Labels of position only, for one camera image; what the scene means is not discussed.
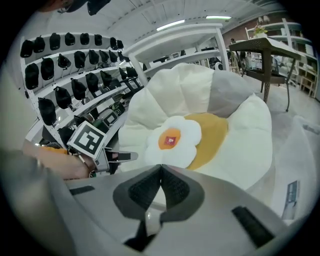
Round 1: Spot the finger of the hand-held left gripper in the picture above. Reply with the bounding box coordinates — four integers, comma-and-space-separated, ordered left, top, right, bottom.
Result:
109, 151, 139, 163

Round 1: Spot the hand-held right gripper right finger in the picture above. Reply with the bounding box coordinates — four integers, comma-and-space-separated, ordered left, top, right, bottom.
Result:
159, 164, 206, 223

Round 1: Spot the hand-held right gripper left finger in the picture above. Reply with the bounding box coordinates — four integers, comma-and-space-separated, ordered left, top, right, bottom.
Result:
112, 164, 162, 223

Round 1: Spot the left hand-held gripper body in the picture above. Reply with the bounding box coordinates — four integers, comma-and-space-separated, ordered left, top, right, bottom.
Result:
66, 120, 113, 174

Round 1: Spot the small egg-shaped plush toy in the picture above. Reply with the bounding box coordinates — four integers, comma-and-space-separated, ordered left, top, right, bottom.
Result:
144, 115, 202, 169

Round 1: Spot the person's left forearm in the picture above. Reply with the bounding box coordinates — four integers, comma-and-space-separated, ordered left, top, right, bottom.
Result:
22, 147, 97, 180

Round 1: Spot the orange pillow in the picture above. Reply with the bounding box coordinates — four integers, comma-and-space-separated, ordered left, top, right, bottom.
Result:
41, 146, 69, 155

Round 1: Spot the white flower beanbag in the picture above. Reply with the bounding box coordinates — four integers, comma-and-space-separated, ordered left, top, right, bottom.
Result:
117, 62, 274, 198

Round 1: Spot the white metal shelving rack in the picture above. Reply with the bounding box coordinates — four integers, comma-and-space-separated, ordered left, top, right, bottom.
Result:
19, 33, 145, 145

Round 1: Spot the grey pillow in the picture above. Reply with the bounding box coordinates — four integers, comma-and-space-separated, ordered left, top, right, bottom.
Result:
206, 69, 255, 119

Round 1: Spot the white rectangular table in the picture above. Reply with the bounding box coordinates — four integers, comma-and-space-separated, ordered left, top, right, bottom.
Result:
123, 23, 230, 85

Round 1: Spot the dark wicker table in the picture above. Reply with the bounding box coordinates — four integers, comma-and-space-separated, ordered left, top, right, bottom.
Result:
228, 36, 302, 113

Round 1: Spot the small potted flower plant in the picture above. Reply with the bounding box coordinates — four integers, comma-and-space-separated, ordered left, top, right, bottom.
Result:
252, 23, 269, 39

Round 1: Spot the thin wrist bracelet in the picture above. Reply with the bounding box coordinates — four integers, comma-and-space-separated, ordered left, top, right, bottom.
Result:
78, 154, 99, 179

